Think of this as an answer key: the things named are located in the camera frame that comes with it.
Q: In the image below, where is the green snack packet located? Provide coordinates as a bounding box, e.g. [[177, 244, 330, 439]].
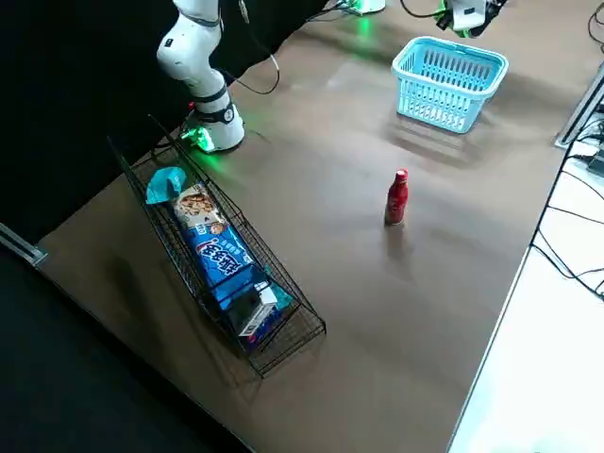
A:
[[434, 7, 483, 39]]

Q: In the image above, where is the teal snack packet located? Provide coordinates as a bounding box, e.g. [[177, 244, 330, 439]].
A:
[[144, 167, 188, 206], [263, 266, 294, 308]]

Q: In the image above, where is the dark blue white snack box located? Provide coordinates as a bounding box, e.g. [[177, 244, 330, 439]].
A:
[[220, 277, 279, 353]]

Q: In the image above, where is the light blue plastic basket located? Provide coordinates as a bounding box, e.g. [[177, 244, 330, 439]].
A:
[[391, 36, 510, 135]]

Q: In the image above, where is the blue cookie packet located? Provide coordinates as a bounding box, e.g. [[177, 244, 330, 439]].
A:
[[170, 182, 259, 290]]

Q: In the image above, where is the black wire display rack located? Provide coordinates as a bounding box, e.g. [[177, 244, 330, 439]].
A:
[[106, 114, 327, 379]]

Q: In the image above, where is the black cable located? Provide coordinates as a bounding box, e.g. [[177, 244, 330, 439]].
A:
[[530, 117, 604, 303], [207, 44, 282, 94]]

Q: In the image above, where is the aluminium frame post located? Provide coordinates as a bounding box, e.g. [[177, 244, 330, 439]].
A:
[[555, 65, 604, 148], [0, 221, 49, 269]]

